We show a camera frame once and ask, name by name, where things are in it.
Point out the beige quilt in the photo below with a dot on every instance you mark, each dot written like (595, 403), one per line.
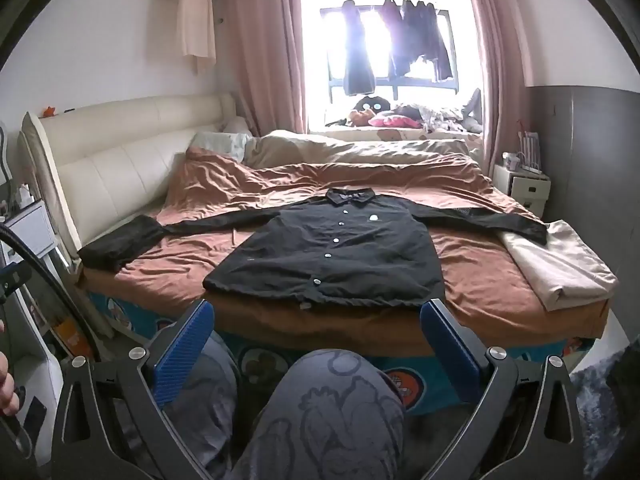
(350, 147)

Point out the pink cushion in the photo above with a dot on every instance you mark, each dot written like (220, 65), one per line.
(395, 120)

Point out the dark hanging garment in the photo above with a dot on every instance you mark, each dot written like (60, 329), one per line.
(425, 40)
(356, 55)

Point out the white pillow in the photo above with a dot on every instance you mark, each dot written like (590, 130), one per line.
(222, 142)

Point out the pink curtain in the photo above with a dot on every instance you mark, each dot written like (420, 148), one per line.
(265, 50)
(495, 60)

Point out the teal cartoon bed sheet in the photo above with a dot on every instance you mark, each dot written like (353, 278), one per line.
(260, 355)

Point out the person's leg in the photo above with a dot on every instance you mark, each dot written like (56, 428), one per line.
(200, 410)
(325, 420)

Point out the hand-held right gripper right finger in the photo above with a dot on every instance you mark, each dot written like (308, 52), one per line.
(450, 355)

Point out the black plush toy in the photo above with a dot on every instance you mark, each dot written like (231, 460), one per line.
(369, 106)

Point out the white bedside cabinet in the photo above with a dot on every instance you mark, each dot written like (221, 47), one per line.
(30, 230)

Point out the cream padded headboard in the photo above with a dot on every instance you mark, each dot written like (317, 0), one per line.
(115, 160)

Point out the person's left hand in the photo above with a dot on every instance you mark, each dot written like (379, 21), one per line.
(7, 385)

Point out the black button shirt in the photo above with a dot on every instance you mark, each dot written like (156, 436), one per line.
(320, 255)

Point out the white nightstand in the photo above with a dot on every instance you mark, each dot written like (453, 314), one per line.
(525, 187)

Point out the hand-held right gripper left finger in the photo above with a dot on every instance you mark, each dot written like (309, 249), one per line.
(184, 352)

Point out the beige folded blanket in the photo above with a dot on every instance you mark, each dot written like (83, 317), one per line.
(565, 265)

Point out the brown duvet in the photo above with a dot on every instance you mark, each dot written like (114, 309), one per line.
(470, 280)

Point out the white desktop rack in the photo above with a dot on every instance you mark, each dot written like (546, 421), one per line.
(529, 152)

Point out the person's right leg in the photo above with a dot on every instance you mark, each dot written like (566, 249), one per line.
(325, 420)

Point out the beige hanging cloth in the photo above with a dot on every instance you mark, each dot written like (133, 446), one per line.
(195, 20)

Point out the person's left leg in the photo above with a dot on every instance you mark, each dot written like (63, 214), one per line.
(200, 410)

